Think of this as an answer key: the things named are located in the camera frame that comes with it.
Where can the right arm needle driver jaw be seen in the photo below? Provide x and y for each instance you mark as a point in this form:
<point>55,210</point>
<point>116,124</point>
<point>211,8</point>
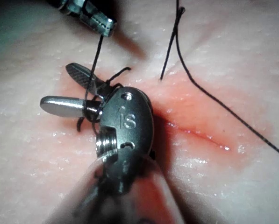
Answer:
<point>59,106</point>
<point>79,73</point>

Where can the left arm needle driver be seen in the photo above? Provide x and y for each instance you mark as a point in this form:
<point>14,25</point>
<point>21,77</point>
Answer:
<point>73,8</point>

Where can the left arm needle driver jaw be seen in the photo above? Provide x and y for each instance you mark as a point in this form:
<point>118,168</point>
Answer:
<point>102,15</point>
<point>97,26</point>

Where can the right arm needle driver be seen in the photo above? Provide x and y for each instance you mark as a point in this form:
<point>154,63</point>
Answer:
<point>130,112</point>

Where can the black thread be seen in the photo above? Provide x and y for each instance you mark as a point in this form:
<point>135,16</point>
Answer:
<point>96,60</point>

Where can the dark right arm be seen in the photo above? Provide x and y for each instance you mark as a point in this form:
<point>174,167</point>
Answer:
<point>151,198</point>

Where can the black stitching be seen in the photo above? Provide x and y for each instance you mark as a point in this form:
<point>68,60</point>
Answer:
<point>120,72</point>

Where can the tissue pad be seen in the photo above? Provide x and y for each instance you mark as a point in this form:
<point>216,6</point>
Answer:
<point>223,58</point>

